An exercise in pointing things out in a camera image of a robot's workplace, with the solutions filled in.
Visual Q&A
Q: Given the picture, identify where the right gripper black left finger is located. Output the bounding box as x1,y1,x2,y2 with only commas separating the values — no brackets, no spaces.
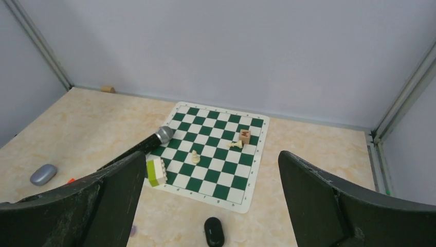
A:
1,152,147,246

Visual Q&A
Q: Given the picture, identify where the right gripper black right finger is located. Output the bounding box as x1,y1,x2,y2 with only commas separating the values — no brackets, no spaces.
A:
278,151,435,246

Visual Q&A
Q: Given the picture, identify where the purple earbud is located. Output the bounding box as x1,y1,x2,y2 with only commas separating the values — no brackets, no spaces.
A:
130,225,137,237

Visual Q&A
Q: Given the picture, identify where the grey lavender earbud case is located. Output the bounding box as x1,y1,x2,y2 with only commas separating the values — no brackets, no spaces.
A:
30,164,58,186

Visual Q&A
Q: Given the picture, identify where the black earbud case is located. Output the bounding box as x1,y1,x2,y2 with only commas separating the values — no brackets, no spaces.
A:
204,217,225,247

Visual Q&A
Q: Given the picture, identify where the green white toy brick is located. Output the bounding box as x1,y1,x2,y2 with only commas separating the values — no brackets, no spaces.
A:
146,158,168,187

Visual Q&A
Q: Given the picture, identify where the black microphone silver head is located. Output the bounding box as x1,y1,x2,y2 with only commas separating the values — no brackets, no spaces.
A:
98,126,174,171

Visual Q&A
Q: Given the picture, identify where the cream upright chess pawn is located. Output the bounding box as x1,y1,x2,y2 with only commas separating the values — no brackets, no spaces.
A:
191,150,201,164

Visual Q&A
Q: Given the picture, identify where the cream lying chess piece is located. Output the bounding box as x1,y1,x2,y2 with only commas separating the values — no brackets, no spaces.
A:
227,140,243,149

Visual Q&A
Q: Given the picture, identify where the wooden letter cube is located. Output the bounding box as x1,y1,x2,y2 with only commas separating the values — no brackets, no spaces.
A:
239,129,251,145

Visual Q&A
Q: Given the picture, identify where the wine cork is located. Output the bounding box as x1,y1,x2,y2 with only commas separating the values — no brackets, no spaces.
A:
100,86,116,93

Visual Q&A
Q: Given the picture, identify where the green white chessboard mat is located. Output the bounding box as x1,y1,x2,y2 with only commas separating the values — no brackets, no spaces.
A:
147,101,270,214

